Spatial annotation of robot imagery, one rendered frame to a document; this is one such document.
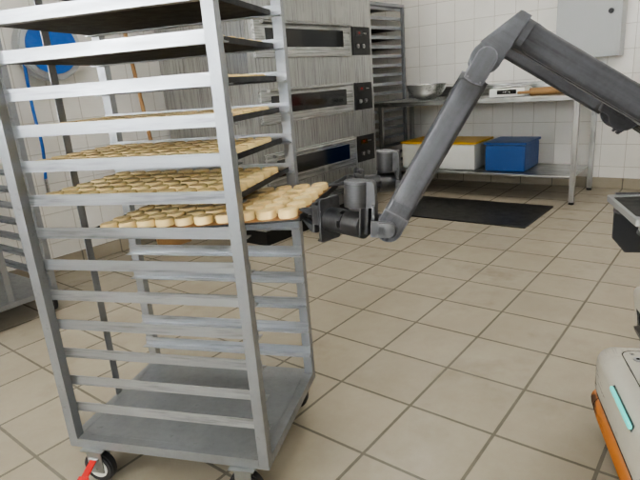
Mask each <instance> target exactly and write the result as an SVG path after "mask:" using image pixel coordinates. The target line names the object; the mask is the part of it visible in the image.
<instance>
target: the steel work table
mask: <svg viewBox="0 0 640 480"><path fill-rule="evenodd" d="M521 84H530V86H532V87H533V88H542V87H550V85H548V84H545V82H543V81H534V82H518V83H503V84H488V85H487V87H486V88H485V90H484V92H483V93H482V95H481V97H480V98H479V100H478V101H477V103H476V104H490V103H516V102H542V101H568V100H573V99H571V98H570V97H568V96H567V95H566V94H564V93H560V94H547V95H533V96H530V95H529V94H528V95H524V96H508V97H490V90H491V89H493V87H496V86H506V85H521ZM451 89H452V87H446V88H445V90H444V91H443V93H442V94H441V95H439V96H438V97H436V98H434V99H429V100H419V99H416V98H414V97H411V95H410V94H409V99H402V100H395V101H389V102H382V103H375V104H374V107H375V108H378V119H379V142H380V150H383V149H384V148H385V129H384V108H387V107H409V109H410V139H413V138H414V106H439V105H443V104H444V102H445V101H446V99H447V97H448V95H449V92H450V91H451ZM580 106H581V105H580V104H579V103H578V102H576V101H575V100H574V108H573V123H572V138H571V154H570V164H541V163H538V164H537V165H536V166H534V167H532V168H530V169H529V170H526V171H524V172H513V171H487V170H485V166H483V167H481V168H478V169H476V170H445V169H440V168H439V169H438V171H437V172H440V173H460V174H480V175H501V176H521V177H541V178H561V179H569V180H570V184H569V200H568V202H569V203H568V205H574V194H575V179H576V175H577V174H579V173H580V172H582V171H583V170H585V169H588V174H587V190H591V187H592V175H593V161H594V149H595V135H596V123H597V113H596V112H594V111H591V121H590V147H589V161H588V164H587V165H577V150H578V135H579V121H580Z"/></svg>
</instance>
